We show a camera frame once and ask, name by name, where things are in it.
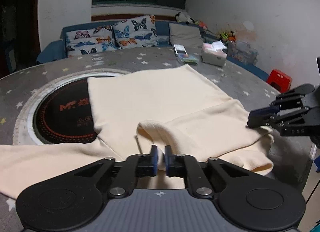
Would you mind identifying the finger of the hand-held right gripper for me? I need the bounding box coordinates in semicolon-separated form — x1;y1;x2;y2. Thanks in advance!
269;84;316;108
247;105;312;129

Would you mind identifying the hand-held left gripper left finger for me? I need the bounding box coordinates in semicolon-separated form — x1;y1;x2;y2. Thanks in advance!
72;144;158;199

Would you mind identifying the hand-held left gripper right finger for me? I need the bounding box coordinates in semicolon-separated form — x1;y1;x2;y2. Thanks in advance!
164;145;250;199

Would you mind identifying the cream sweatshirt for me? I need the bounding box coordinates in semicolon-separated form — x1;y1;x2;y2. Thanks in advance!
0;64;275;197

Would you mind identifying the red plastic stool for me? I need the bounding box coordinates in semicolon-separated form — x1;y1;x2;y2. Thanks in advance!
266;69;293;91

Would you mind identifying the clear storage box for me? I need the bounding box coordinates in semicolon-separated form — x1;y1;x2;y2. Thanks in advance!
226;40;259;66

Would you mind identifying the grey tissue box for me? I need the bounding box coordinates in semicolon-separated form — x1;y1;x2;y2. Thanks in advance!
201;50;227;67

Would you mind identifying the pink tissue pack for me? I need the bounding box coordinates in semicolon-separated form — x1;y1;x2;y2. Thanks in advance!
202;41;227;54

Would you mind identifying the brown plush toy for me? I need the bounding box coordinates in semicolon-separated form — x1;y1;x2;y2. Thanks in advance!
216;30;237;42

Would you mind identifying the clear plastic toy box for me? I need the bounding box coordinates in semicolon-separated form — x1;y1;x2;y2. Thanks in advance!
177;54;198;65

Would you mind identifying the black round induction cooker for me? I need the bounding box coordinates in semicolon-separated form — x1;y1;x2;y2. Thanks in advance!
32;79;100;145

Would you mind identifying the white remote control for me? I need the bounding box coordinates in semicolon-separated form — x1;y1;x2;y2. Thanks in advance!
173;44;188;57

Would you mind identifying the pink orange plush toy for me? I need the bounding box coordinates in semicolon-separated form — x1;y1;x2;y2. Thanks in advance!
194;19;208;30

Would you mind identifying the grey cushion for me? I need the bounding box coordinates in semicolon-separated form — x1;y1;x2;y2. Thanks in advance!
169;22;203;48

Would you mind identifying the square butterfly cushion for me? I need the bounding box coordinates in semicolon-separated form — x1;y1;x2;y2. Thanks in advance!
112;15;159;48

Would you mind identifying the black and white plush toy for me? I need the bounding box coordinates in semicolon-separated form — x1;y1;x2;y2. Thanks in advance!
175;12;194;24

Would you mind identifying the grey star-print tablecloth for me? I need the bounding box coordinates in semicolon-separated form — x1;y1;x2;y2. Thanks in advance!
0;47;317;232

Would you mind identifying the wide butterfly cushion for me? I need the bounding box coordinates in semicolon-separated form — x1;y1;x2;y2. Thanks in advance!
64;25;118;57

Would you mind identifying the blue sofa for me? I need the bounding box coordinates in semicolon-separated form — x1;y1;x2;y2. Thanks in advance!
36;19;270;82

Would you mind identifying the dark wooden door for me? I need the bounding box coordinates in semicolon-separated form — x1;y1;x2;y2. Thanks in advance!
0;0;42;72

